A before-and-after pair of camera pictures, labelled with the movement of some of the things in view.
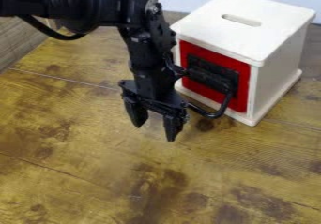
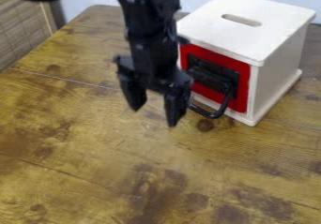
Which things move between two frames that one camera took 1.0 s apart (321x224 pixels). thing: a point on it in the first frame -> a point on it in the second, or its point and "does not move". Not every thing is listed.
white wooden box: (241, 47) does not move
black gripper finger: (138, 112) -> (134, 91)
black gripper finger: (174, 123) -> (176, 101)
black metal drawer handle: (212, 78) does not move
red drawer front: (225, 61) does not move
